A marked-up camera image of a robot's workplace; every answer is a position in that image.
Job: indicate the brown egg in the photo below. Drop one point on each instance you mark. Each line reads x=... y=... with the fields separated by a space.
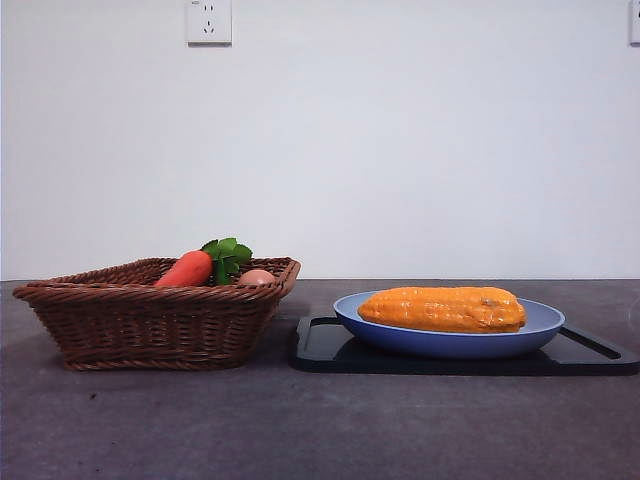
x=256 y=278

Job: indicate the yellow corn cob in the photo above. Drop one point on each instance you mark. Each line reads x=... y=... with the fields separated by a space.
x=440 y=307

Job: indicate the brown wicker basket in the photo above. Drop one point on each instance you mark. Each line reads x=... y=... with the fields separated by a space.
x=150 y=325

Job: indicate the black rectangular tray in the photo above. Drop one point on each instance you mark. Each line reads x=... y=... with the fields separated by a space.
x=330 y=357

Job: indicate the blue round plate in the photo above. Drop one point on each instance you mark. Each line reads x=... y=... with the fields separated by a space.
x=450 y=345

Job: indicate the orange carrot with green leaves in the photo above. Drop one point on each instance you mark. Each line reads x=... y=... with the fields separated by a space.
x=187 y=270

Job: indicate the white wall socket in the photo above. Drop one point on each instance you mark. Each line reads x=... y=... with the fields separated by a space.
x=209 y=25
x=635 y=22

